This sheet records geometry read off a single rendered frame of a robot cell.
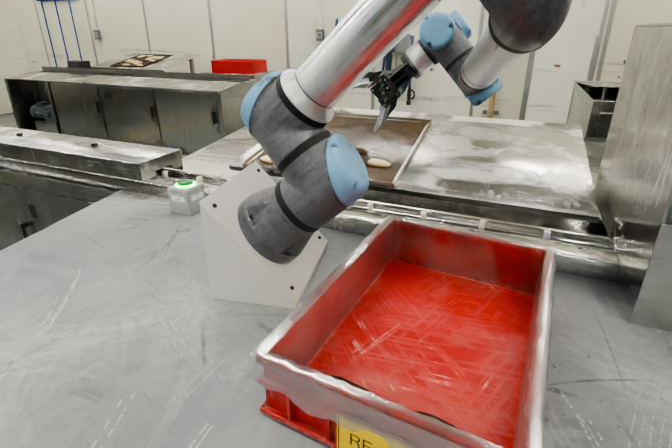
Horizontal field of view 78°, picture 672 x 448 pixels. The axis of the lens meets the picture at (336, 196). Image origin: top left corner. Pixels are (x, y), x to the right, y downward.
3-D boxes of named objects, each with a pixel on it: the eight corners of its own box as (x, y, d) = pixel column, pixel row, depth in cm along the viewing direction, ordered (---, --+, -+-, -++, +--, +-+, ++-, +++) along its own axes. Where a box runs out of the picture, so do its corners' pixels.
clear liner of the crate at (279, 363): (247, 414, 54) (240, 355, 50) (385, 251, 94) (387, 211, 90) (527, 557, 39) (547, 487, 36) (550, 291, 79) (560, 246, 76)
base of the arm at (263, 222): (284, 278, 77) (323, 251, 73) (225, 221, 73) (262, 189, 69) (303, 237, 90) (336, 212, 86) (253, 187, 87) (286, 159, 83)
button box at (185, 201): (170, 223, 117) (164, 186, 113) (189, 213, 124) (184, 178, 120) (193, 228, 114) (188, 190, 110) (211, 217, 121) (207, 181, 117)
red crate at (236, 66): (211, 72, 454) (209, 60, 450) (229, 70, 486) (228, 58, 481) (252, 74, 439) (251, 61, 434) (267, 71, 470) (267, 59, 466)
